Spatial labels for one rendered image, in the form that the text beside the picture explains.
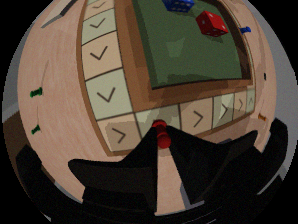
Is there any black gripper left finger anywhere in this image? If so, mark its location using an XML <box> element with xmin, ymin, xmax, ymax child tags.
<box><xmin>68</xmin><ymin>127</ymin><xmax>158</xmax><ymax>212</ymax></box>

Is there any red die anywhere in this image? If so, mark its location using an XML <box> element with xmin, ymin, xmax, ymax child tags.
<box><xmin>196</xmin><ymin>11</ymin><xmax>229</xmax><ymax>37</ymax></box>

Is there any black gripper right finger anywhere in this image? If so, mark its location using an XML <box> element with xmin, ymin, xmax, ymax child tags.
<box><xmin>165</xmin><ymin>125</ymin><xmax>258</xmax><ymax>205</ymax></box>

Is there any blue pawn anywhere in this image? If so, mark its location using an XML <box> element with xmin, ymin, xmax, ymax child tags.
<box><xmin>238</xmin><ymin>26</ymin><xmax>250</xmax><ymax>35</ymax></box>

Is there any red pawn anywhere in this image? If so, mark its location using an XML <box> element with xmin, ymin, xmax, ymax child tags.
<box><xmin>152</xmin><ymin>119</ymin><xmax>172</xmax><ymax>148</ymax></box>

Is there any blue die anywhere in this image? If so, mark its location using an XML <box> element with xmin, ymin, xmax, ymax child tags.
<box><xmin>162</xmin><ymin>0</ymin><xmax>196</xmax><ymax>12</ymax></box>

